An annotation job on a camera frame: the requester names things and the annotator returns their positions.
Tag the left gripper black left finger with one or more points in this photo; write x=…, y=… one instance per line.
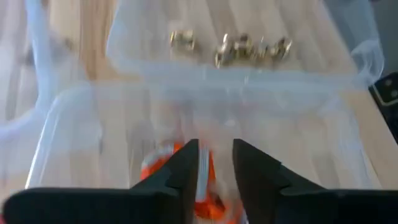
x=124, y=207

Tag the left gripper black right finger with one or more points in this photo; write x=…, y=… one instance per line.
x=295, y=205

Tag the clear plastic bin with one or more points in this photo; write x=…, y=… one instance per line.
x=93, y=140
x=280, y=18

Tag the orange candy wrapper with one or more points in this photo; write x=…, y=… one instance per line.
x=208, y=205

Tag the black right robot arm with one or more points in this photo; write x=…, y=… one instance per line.
x=387, y=99

